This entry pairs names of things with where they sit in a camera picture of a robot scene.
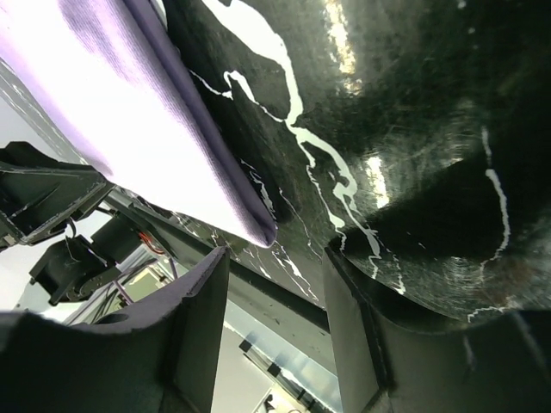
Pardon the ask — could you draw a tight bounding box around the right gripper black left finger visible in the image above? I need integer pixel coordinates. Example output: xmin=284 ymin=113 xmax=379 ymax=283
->
xmin=1 ymin=247 xmax=229 ymax=412

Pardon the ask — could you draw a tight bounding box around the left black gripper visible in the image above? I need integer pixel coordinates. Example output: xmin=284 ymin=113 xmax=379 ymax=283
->
xmin=1 ymin=142 xmax=108 ymax=249

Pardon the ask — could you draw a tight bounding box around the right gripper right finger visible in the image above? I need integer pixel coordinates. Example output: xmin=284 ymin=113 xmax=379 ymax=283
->
xmin=323 ymin=249 xmax=550 ymax=412

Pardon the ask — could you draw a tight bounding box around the purple t shirt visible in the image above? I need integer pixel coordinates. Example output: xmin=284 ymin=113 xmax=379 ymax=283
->
xmin=1 ymin=1 xmax=277 ymax=248

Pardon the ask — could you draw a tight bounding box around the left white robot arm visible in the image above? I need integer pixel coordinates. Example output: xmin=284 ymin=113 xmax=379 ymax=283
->
xmin=1 ymin=142 xmax=162 ymax=305

